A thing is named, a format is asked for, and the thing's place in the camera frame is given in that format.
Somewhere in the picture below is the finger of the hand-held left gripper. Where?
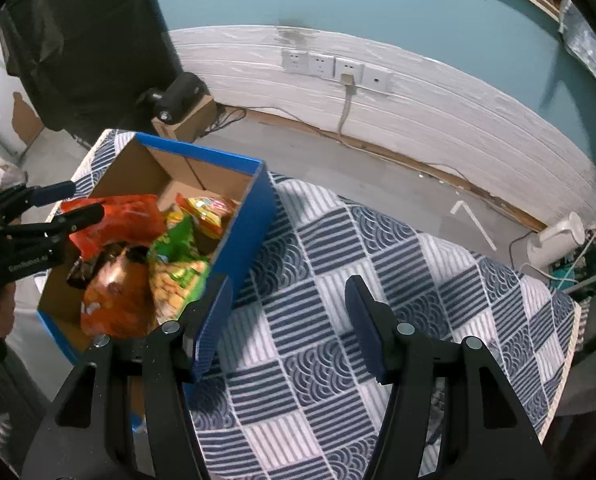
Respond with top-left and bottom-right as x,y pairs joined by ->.
0,180 -> 77,211
0,203 -> 105,248

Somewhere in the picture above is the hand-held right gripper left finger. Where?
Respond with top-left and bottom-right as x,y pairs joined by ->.
20,272 -> 235,480

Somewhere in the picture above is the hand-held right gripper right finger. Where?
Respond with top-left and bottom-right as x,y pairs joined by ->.
344,275 -> 553,480

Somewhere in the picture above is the red snack bag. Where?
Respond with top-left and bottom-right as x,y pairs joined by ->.
60,194 -> 169,261

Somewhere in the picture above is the green snack bag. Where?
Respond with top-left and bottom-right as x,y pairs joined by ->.
147,215 -> 212,325

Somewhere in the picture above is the silver brown snack packet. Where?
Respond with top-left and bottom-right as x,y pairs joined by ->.
67,242 -> 149,290

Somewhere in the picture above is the yellow red snack packet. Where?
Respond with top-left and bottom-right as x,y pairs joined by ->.
175,192 -> 239,239

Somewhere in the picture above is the orange snack bag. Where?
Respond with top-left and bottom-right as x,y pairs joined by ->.
80,247 -> 159,339

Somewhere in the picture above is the blue cardboard box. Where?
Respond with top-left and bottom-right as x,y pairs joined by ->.
37,132 -> 279,383

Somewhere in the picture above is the blue white patterned tablecloth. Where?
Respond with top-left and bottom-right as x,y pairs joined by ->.
70,129 -> 586,480

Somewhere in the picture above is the white angled stick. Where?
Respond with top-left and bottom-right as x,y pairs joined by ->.
450,200 -> 498,252

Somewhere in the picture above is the small brown cardboard box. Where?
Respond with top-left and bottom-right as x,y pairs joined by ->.
152,97 -> 219,145

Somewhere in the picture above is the black cloth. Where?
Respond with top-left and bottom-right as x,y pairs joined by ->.
0,0 -> 183,133

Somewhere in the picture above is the white electric kettle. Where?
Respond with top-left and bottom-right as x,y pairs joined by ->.
526,211 -> 586,273

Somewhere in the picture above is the silver foil sheet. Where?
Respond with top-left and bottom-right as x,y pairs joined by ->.
559,1 -> 596,98

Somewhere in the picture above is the white power cable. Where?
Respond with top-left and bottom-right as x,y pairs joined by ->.
337,73 -> 359,143

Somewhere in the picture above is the white wall socket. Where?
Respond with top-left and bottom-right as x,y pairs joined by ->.
282,47 -> 309,75
308,52 -> 335,78
362,65 -> 395,95
334,56 -> 365,85

